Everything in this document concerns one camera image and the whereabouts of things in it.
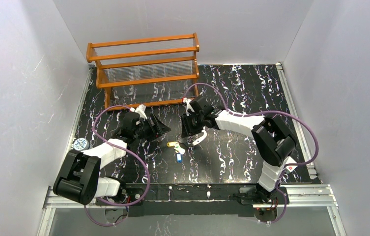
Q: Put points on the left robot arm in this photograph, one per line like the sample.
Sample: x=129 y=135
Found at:
x=79 y=176

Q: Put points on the yellow key tag on table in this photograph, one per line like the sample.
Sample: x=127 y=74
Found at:
x=171 y=144

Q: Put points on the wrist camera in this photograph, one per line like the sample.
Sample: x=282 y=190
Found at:
x=140 y=110
x=189 y=109

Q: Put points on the silver keyring holder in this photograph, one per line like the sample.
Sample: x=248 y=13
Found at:
x=193 y=140

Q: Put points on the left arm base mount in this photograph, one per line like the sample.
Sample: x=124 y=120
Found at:
x=127 y=196

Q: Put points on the green key tag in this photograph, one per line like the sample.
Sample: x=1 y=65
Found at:
x=180 y=150

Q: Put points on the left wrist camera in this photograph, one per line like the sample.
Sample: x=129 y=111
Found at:
x=140 y=110

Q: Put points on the blue white tape roll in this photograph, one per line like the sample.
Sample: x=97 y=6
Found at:
x=81 y=144

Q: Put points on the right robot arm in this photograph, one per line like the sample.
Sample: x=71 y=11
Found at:
x=274 y=140

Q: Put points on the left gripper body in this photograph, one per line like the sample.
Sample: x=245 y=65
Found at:
x=154 y=127

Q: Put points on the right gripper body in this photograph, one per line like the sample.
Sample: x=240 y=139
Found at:
x=190 y=123

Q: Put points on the blue key tag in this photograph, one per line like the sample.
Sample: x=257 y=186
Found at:
x=179 y=158

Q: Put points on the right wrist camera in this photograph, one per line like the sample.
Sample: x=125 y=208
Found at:
x=189 y=109

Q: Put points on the orange wooden shelf rack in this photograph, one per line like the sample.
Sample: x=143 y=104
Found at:
x=150 y=71

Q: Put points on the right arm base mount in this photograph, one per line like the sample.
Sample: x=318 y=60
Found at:
x=268 y=201

